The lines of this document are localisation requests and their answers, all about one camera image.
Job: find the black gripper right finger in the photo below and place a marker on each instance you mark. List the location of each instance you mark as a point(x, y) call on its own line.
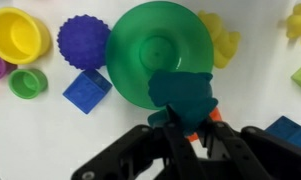
point(256, 153)

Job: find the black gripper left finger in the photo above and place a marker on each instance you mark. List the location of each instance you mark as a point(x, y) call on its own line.
point(176, 150)

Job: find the teal rubber toy animal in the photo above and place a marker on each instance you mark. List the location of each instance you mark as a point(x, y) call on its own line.
point(183, 95)

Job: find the blue square block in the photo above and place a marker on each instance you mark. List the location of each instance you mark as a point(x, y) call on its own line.
point(86, 90)

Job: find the light blue rubber toy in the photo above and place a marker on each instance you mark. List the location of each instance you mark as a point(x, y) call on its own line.
point(156, 119)

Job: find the dark blue foam cube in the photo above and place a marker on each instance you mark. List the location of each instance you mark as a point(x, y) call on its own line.
point(290, 133)

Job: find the orange rubber toy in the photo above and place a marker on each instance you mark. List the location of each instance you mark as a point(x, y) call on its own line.
point(216, 115)

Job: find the green translucent plastic bowl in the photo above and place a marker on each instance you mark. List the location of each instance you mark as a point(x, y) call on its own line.
point(156, 50)

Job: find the yellow rubber toy animal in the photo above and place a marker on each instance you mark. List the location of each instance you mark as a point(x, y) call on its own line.
point(223, 40)

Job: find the yellow spiky rubber toy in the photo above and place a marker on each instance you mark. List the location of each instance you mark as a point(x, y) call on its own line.
point(300, 23)

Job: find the purple bumpy ball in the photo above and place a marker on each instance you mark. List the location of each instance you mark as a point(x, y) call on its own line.
point(83, 41)

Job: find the small green cup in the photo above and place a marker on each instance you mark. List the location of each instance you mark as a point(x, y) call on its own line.
point(26, 83)

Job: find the large yellow cup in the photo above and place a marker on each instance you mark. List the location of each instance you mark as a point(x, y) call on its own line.
point(16, 35)

